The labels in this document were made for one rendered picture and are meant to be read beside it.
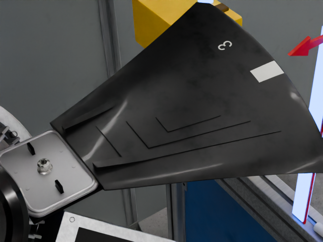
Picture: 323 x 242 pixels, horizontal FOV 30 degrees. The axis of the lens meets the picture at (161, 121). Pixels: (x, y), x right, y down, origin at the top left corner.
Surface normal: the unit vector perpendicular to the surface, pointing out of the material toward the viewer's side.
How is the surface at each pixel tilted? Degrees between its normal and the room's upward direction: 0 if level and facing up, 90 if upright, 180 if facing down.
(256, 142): 20
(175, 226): 90
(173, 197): 90
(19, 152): 0
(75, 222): 50
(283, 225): 90
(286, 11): 90
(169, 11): 0
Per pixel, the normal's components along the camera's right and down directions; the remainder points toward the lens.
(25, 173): -0.04, -0.74
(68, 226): 0.40, -0.07
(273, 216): -0.83, 0.40
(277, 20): 0.56, 0.54
